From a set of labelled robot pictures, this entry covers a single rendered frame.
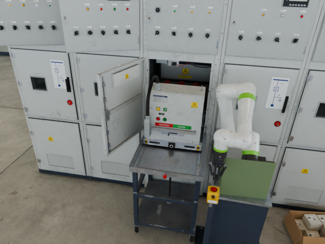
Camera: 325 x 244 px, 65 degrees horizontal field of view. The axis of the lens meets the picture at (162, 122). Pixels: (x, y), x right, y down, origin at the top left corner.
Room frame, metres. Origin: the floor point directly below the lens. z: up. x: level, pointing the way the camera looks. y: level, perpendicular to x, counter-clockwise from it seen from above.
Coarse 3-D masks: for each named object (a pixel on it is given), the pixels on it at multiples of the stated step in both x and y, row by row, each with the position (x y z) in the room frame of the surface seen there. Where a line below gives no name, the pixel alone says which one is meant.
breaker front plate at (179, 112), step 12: (168, 96) 1.98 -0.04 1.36; (180, 96) 1.96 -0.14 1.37; (192, 96) 1.95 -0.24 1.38; (156, 108) 2.00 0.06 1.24; (168, 108) 1.98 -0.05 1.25; (180, 108) 1.96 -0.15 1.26; (192, 108) 1.95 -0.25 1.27; (156, 120) 2.00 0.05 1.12; (168, 120) 1.98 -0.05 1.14; (180, 120) 1.96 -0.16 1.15; (192, 120) 1.94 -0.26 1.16; (156, 132) 2.00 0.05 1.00
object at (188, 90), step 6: (162, 84) 2.18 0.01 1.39; (168, 84) 2.19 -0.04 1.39; (174, 84) 2.19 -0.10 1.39; (162, 90) 2.04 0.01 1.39; (168, 90) 2.04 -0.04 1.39; (174, 90) 2.05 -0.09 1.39; (180, 90) 2.05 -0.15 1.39; (186, 90) 2.05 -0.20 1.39; (192, 90) 2.06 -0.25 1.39; (198, 90) 2.06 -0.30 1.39; (204, 90) 2.07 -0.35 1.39; (204, 96) 1.93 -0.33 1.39
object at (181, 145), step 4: (144, 140) 2.00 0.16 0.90; (152, 140) 1.99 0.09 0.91; (156, 140) 1.99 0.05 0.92; (160, 140) 1.98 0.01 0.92; (164, 140) 1.98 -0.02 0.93; (160, 144) 1.98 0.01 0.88; (164, 144) 1.97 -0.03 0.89; (176, 144) 1.95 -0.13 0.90; (180, 144) 1.95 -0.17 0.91; (184, 144) 1.94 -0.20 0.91; (188, 144) 1.94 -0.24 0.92; (192, 144) 1.93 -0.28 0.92; (196, 144) 1.93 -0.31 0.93; (200, 144) 1.93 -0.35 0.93; (180, 148) 1.95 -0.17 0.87; (184, 148) 1.94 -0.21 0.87; (188, 148) 1.93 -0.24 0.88; (192, 148) 1.93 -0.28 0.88; (200, 148) 1.92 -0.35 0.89
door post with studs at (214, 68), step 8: (224, 0) 2.26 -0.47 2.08; (224, 8) 2.26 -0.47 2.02; (224, 16) 2.26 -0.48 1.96; (224, 24) 2.25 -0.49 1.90; (216, 56) 2.26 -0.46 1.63; (216, 64) 2.26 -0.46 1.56; (216, 72) 2.26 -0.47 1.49; (216, 80) 2.25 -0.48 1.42; (208, 96) 2.27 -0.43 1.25; (208, 104) 2.27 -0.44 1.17; (208, 112) 2.26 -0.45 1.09; (208, 120) 2.26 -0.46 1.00; (208, 128) 2.26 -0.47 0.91; (208, 136) 2.26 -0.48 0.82; (208, 144) 2.25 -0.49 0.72; (200, 192) 2.26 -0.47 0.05
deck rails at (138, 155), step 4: (200, 136) 2.20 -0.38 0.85; (200, 140) 2.12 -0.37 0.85; (140, 144) 1.94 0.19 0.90; (144, 144) 2.02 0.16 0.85; (140, 148) 1.93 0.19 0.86; (144, 148) 1.96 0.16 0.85; (136, 152) 1.81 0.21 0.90; (140, 152) 1.88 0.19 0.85; (200, 152) 1.91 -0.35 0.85; (136, 156) 1.80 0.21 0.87; (140, 156) 1.83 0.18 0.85; (200, 156) 1.85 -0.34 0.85; (132, 160) 1.69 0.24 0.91; (136, 160) 1.77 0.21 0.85; (200, 160) 1.80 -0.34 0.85; (136, 164) 1.72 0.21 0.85; (200, 164) 1.74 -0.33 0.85; (196, 168) 1.68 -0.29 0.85; (200, 168) 1.65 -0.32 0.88; (196, 172) 1.63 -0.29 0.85; (200, 172) 1.59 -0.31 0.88
